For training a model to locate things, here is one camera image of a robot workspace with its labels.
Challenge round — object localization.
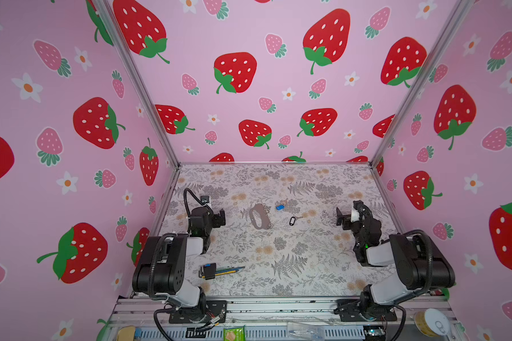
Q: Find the aluminium rail frame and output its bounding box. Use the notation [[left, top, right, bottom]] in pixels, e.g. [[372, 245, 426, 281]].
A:
[[106, 296, 466, 341]]

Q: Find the yellow sponge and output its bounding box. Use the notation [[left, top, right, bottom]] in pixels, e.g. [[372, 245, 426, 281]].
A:
[[115, 326, 137, 341]]

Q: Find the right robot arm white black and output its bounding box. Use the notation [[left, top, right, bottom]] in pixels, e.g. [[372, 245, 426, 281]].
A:
[[334, 200, 455, 321]]

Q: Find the green packet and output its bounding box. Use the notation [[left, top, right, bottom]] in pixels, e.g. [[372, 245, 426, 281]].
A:
[[223, 327, 246, 341]]

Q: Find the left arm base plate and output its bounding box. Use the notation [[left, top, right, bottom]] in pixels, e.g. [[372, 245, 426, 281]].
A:
[[169, 300, 228, 324]]

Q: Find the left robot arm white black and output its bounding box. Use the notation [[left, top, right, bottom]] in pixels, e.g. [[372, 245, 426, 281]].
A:
[[132, 188, 226, 310]]

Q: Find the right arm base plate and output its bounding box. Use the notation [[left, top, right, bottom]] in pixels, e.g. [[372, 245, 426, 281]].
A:
[[334, 299, 398, 322]]

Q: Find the clear plastic bag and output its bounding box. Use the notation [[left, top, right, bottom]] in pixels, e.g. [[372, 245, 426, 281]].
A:
[[287, 322, 326, 341]]

